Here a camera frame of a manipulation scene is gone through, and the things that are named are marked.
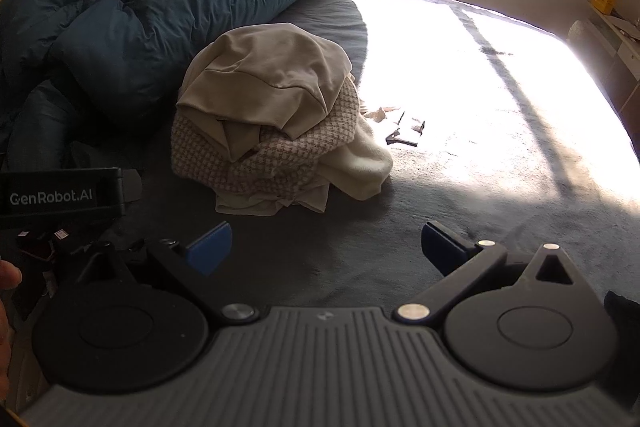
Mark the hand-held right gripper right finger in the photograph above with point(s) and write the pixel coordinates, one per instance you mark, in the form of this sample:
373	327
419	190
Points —
442	252

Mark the white thin cloth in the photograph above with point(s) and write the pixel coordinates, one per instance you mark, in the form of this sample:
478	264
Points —
250	204

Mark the houndstooth knit sweater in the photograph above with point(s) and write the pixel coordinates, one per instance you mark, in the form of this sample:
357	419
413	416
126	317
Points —
280	157

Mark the beige hoodie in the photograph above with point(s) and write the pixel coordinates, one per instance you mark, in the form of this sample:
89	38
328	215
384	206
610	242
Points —
270	72

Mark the cream fleece garment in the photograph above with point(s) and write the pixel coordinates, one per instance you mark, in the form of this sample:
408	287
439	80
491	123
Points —
360	172

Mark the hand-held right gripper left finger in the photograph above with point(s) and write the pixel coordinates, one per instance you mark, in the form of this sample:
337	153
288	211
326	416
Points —
212	247

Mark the person's left hand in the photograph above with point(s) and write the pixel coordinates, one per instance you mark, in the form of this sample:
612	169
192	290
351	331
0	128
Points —
9	276

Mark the white cabinet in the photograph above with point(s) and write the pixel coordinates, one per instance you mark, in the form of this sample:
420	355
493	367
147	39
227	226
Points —
620	52

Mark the black spare gripper device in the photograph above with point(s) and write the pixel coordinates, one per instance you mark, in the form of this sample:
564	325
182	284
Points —
37	244

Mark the small black tag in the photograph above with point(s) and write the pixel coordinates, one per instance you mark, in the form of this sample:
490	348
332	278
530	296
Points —
405	139

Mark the small paper scraps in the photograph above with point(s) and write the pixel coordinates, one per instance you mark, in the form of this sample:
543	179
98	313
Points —
380	113

